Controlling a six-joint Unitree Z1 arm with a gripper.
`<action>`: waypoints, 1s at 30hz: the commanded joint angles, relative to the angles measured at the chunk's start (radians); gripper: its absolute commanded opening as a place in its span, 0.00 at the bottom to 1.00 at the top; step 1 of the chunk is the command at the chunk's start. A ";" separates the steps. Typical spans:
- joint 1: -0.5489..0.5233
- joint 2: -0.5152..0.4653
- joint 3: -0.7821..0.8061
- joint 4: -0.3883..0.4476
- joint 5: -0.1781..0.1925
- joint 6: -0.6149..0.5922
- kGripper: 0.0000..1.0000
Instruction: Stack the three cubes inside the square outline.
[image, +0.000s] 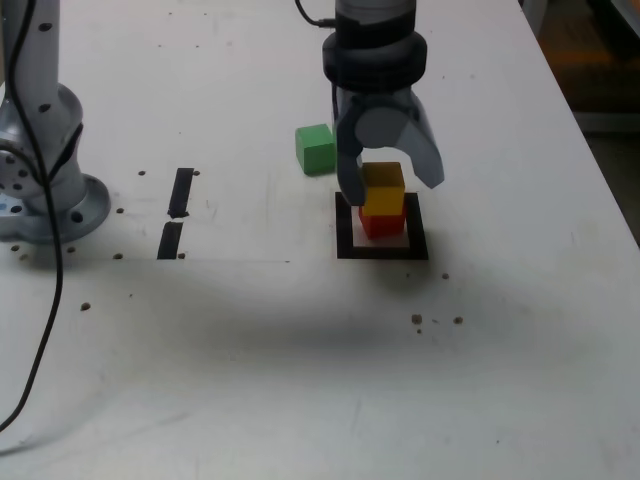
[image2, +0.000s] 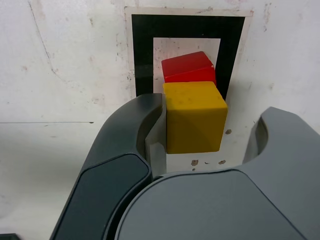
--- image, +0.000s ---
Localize red cube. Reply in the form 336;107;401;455
357;207;405;239

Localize grey metal beam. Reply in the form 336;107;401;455
573;110;640;134

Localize yellow cube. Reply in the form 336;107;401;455
360;162;405;217

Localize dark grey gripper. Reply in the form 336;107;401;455
332;84;446;208

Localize green cube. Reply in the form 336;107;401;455
294;124;335;176

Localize black tape strip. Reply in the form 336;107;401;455
156;167;195;260

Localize grey metal post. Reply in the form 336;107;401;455
519;0;549;36

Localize black tape square outline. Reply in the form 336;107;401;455
334;191;430;260

